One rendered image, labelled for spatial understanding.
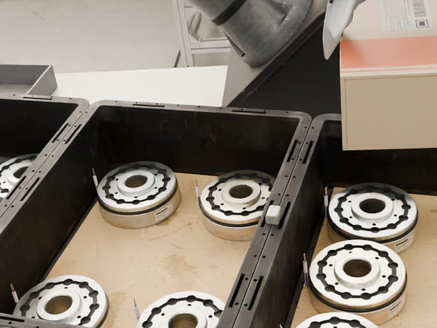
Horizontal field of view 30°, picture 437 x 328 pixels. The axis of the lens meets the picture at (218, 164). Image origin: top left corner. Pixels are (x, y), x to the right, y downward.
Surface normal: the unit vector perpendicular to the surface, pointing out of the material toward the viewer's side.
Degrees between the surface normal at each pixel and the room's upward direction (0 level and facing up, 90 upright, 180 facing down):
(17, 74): 90
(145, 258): 0
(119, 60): 0
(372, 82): 90
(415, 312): 0
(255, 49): 89
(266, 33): 75
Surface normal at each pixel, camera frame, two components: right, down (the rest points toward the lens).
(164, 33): -0.11, -0.81
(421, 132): -0.11, 0.58
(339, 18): -0.90, -0.40
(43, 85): 0.96, 0.05
